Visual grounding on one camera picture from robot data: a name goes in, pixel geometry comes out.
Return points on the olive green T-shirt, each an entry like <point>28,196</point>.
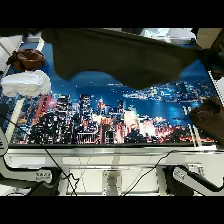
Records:
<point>126,56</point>

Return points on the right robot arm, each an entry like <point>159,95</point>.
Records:
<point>200,181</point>

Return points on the white garment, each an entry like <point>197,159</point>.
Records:
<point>26,83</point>

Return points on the dark brown garment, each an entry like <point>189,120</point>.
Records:
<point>210,118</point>

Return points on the red-brown garment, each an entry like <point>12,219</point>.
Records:
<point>30,59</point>

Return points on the silver frame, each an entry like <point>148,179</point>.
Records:
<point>111,183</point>

